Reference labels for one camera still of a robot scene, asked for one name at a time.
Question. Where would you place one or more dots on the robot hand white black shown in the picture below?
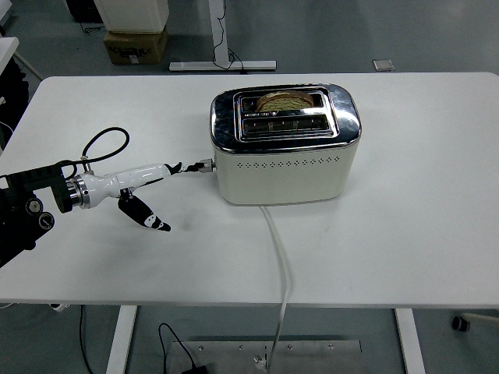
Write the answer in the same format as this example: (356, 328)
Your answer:
(132, 177)

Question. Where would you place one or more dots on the grey toaster lever knob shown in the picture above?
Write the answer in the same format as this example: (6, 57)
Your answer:
(208, 163)

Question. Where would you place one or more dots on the cream and chrome toaster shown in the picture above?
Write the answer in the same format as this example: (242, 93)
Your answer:
(280, 179)

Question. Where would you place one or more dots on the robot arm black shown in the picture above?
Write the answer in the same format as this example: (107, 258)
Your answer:
(19, 230)

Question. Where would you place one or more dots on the brown cardboard box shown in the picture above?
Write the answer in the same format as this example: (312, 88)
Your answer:
(134, 46)

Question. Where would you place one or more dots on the white desk leg with foot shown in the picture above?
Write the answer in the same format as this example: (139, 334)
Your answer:
(218, 64)

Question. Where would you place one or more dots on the black equipment beside table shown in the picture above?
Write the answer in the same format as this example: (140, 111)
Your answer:
(13, 97)

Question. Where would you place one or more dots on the white table leg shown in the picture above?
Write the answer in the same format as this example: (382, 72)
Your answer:
(121, 339)
(409, 343)

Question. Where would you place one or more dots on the white cabinet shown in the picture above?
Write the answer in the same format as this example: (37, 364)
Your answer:
(132, 13)

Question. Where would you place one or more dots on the brown bread slice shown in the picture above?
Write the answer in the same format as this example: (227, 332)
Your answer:
(284, 102)

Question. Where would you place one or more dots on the black case on floor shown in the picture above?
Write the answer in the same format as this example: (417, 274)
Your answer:
(83, 11)

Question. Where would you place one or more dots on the white side table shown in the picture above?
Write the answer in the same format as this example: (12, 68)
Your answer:
(7, 50)

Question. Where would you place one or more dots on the grey metal plate with screws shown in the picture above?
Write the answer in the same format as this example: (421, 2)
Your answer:
(312, 358)

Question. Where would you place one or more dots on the grey floor outlet plate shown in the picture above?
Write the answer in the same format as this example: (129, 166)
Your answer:
(383, 65)

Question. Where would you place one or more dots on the chair base with black caster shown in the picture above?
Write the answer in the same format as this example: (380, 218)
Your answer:
(461, 323)

